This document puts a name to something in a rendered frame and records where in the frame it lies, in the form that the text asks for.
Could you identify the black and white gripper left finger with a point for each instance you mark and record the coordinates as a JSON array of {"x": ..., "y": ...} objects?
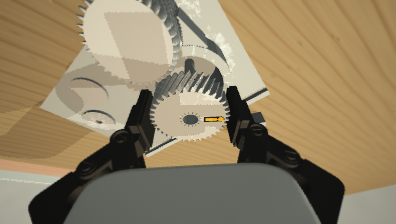
[{"x": 52, "y": 205}]

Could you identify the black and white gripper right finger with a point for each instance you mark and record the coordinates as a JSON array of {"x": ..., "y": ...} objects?
[{"x": 323, "y": 190}]

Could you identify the grey rectangular block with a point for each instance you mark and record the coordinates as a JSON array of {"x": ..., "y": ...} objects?
[{"x": 258, "y": 118}]

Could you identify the white gear with orange arrow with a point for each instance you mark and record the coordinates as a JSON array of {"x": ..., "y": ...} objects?
[{"x": 189, "y": 106}]

